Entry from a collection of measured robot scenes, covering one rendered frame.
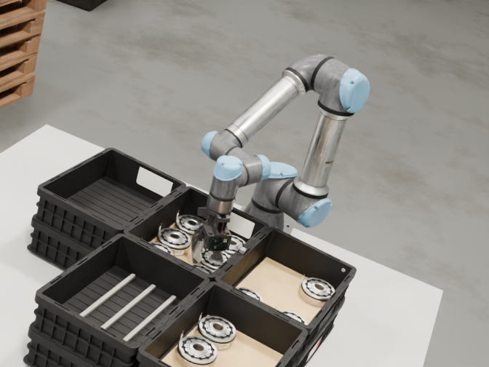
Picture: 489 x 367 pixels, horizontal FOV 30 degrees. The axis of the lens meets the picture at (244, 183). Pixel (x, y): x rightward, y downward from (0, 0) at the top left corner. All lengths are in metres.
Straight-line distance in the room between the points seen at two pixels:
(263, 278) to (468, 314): 2.06
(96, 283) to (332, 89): 0.88
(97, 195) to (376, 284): 1.00
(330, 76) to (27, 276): 1.06
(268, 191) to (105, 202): 0.52
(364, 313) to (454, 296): 1.76
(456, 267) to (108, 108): 2.18
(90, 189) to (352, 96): 0.89
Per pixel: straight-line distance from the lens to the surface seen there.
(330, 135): 2.77
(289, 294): 2.72
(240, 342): 2.47
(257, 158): 2.60
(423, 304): 3.18
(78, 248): 2.70
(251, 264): 2.75
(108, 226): 2.61
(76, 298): 2.47
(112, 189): 2.98
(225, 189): 2.51
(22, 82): 5.29
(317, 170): 2.82
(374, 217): 5.14
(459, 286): 4.83
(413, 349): 2.95
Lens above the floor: 2.32
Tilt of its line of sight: 28 degrees down
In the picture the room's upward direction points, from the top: 17 degrees clockwise
